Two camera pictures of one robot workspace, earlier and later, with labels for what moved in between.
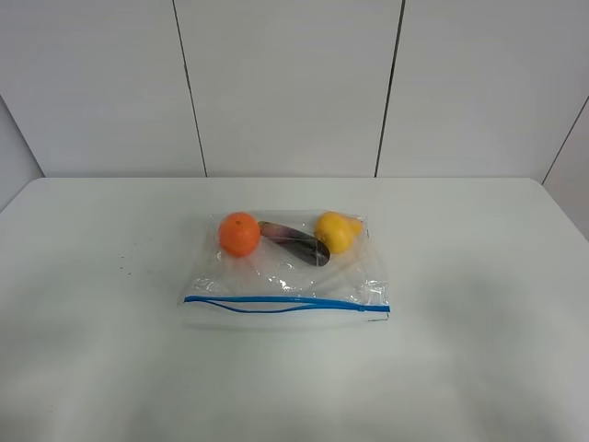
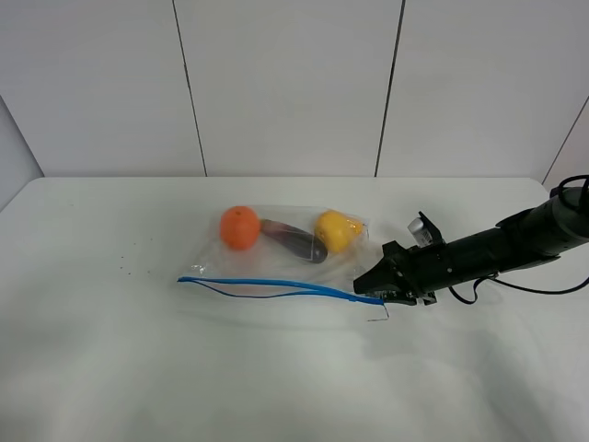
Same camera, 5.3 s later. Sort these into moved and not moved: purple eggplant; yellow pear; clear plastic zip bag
Moved: clear plastic zip bag
Not moved: yellow pear; purple eggplant
